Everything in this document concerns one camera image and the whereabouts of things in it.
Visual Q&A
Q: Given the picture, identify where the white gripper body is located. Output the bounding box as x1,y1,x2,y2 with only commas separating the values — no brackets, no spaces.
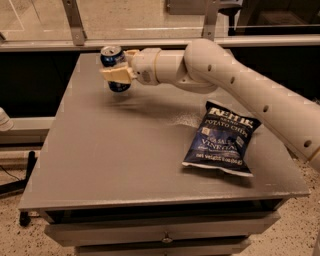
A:
131,48,161,85

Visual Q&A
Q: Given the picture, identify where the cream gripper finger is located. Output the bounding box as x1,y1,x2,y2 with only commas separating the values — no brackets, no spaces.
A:
100,65,137,84
125,49,139,62

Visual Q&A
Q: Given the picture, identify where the blue pepsi can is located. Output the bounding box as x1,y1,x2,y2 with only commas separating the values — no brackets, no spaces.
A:
100,46,130,93

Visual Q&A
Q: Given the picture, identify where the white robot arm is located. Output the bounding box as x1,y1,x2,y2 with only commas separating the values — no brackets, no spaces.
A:
100,39,320,171

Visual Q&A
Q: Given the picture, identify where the grey drawer cabinet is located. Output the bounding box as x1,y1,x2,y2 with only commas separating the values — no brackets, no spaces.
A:
20,54,308,256

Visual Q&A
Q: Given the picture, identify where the blue potato chips bag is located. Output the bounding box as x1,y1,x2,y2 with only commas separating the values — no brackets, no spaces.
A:
182,101,261,177

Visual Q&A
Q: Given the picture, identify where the white object at left edge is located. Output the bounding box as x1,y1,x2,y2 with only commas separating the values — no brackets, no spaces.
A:
0,107,14,132

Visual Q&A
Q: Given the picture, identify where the black stand leg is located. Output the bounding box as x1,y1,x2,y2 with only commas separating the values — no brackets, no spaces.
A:
0,151,37,227

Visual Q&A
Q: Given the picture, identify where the metal railing bar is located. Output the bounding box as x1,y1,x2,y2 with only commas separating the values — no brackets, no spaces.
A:
0,34,320,52

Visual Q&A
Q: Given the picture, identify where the metal drawer lock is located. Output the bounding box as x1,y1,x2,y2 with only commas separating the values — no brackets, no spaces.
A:
162,234,173,244

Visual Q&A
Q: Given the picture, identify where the left metal railing bracket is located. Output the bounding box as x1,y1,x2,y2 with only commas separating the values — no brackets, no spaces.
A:
62,0,87,46

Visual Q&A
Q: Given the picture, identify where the metal railing bracket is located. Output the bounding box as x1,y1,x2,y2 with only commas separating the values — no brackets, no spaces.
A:
202,0,220,41
62,0,87,46

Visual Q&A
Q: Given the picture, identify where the right metal railing bracket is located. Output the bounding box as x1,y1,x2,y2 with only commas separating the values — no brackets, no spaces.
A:
202,0,220,41

